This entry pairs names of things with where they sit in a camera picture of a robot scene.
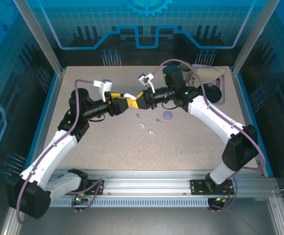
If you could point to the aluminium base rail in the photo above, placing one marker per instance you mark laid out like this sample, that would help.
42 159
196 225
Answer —
144 186

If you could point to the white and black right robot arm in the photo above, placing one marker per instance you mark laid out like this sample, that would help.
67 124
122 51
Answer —
218 122

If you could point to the black round plate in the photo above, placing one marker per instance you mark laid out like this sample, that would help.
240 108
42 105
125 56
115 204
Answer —
213 94

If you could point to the purple earbud charging case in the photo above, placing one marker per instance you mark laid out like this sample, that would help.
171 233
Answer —
168 115

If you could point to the aluminium side frame rail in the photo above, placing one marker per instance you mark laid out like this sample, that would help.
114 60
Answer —
246 110
47 110

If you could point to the small lit connector board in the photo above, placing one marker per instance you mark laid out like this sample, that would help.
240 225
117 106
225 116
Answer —
221 199
78 199

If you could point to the beige cloth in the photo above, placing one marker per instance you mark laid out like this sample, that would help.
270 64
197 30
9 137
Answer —
206 73

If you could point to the purple tray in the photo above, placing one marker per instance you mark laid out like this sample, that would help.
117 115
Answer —
223 93

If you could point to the grey mug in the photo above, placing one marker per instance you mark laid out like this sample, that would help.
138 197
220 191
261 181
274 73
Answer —
186 67

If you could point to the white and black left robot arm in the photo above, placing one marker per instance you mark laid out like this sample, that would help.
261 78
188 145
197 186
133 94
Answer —
46 156

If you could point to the aluminium frame post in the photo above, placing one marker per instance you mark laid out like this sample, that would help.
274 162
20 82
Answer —
39 36
254 36

